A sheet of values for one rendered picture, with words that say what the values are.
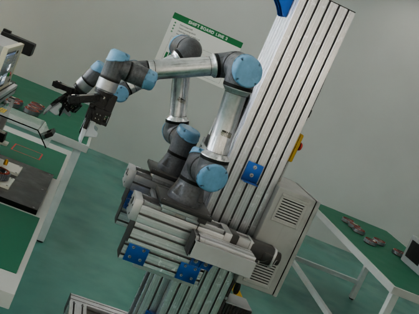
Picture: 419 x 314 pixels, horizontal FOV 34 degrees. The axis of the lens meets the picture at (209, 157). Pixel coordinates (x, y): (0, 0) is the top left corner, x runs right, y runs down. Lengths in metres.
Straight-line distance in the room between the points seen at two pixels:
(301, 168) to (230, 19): 2.07
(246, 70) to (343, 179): 6.46
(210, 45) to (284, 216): 5.49
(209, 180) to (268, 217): 0.48
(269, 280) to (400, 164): 6.20
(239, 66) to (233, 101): 0.14
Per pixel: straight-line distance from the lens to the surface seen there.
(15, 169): 3.27
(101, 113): 2.47
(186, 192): 2.73
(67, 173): 4.67
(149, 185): 3.22
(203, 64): 2.65
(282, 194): 2.96
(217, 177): 2.59
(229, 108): 2.57
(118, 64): 2.45
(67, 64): 8.30
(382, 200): 9.17
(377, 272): 4.85
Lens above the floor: 1.63
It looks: 8 degrees down
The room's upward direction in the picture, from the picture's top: 24 degrees clockwise
